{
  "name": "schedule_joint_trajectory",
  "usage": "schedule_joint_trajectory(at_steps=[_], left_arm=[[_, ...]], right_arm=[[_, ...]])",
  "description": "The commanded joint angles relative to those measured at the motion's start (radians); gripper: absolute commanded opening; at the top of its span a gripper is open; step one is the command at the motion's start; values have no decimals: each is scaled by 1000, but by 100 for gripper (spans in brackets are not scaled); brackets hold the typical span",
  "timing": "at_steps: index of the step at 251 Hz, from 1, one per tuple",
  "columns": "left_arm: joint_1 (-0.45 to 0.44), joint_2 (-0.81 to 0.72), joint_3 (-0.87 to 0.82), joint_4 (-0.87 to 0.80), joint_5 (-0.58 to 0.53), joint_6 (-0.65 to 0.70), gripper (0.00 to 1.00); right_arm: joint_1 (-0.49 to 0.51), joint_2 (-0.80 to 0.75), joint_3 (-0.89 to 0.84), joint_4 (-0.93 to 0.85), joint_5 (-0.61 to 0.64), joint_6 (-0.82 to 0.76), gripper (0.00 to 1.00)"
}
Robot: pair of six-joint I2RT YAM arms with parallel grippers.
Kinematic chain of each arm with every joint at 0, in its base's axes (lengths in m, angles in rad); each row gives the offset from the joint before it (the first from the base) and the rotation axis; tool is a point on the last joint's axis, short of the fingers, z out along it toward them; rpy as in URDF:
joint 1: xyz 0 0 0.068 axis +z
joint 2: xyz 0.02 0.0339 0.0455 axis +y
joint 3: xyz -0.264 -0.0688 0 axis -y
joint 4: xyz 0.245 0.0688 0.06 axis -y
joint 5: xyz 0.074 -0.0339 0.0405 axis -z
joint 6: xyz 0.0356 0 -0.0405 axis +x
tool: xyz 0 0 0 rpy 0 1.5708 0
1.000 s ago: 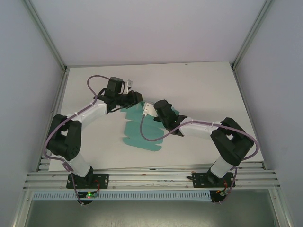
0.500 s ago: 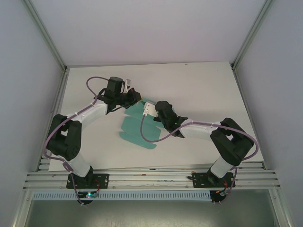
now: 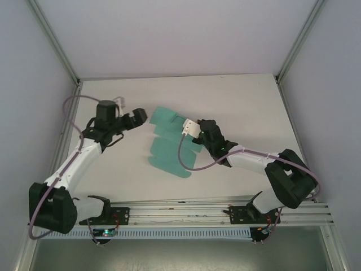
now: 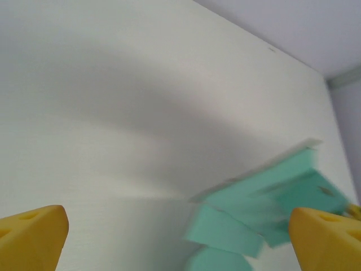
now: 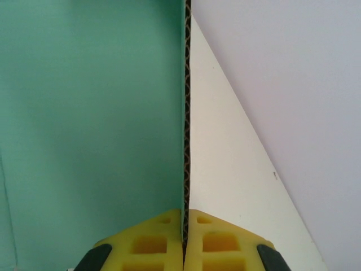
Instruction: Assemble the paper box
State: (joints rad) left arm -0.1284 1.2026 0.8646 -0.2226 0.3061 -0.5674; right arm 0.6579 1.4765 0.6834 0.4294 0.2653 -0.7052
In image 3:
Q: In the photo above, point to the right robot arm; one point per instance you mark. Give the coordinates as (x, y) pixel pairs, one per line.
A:
(245, 161)

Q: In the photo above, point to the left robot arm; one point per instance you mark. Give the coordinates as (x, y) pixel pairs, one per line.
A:
(84, 155)

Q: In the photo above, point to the aluminium frame post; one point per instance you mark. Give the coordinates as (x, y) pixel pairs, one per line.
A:
(53, 42)
(301, 42)

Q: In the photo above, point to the teal green cloth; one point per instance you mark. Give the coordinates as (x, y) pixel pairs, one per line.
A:
(166, 158)

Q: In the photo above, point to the small circuit board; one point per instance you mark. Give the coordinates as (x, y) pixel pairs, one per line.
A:
(265, 231)

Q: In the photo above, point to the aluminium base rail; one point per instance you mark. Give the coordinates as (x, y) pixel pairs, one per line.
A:
(183, 211)

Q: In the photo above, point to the circuit board with green light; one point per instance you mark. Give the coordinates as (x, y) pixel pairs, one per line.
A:
(105, 233)

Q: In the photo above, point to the aluminium side rail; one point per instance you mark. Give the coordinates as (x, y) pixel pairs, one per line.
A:
(24, 254)
(337, 248)

